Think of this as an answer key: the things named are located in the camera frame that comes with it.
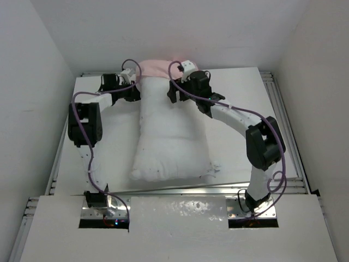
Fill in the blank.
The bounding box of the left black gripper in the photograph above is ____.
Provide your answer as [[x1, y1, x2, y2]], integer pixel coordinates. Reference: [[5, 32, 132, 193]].
[[114, 80, 144, 102]]

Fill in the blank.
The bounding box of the pink purple pillowcase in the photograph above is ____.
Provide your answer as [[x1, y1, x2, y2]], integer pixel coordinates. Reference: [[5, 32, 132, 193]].
[[136, 59, 182, 81]]

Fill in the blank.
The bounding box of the white pillow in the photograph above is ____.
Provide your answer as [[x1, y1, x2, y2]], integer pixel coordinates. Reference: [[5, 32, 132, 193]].
[[130, 76, 220, 182]]

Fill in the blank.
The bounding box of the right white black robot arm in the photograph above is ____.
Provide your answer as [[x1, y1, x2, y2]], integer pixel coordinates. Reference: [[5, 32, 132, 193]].
[[167, 65, 286, 212]]

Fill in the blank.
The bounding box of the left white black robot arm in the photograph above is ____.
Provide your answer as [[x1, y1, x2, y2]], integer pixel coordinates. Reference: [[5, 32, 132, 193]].
[[68, 69, 140, 210]]

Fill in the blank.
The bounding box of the white front cover board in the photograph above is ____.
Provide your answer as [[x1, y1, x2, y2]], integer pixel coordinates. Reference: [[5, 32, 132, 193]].
[[21, 195, 336, 261]]

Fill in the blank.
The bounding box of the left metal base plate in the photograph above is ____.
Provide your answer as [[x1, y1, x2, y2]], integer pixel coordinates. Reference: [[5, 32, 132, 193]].
[[80, 200, 128, 220]]

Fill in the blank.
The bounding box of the metal base plate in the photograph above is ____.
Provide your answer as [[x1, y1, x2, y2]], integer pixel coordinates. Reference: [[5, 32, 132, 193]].
[[226, 196, 278, 218], [80, 200, 128, 220]]

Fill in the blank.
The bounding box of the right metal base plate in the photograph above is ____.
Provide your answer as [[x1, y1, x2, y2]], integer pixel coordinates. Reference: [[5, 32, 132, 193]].
[[226, 196, 278, 218]]

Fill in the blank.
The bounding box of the aluminium frame rail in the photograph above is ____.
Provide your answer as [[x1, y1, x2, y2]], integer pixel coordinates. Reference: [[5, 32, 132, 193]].
[[260, 72, 312, 194]]

